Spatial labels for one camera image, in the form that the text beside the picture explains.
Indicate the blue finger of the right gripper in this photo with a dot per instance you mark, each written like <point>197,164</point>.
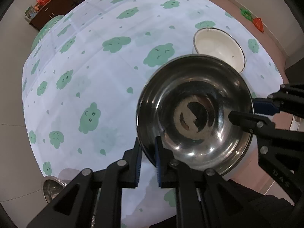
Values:
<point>252,123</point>
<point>265,106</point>

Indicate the small white enamel bowl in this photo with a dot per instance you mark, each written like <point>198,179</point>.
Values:
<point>219,44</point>

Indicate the small steel bowl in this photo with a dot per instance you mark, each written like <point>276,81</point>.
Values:
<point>186,103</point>

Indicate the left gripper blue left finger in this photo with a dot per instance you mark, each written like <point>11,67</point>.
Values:
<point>106,187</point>

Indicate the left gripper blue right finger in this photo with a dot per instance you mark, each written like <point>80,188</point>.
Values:
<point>173,173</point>

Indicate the cloud pattern tablecloth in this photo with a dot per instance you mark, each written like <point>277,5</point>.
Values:
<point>82,81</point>

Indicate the orange toy on floor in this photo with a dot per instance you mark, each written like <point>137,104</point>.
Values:
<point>258,24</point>

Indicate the green toy on floor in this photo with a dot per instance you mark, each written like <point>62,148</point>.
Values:
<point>246,14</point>

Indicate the green plastic stool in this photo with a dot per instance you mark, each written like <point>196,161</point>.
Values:
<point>45,29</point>

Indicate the dark wooden sideboard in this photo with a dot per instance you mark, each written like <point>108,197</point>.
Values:
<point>52,9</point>

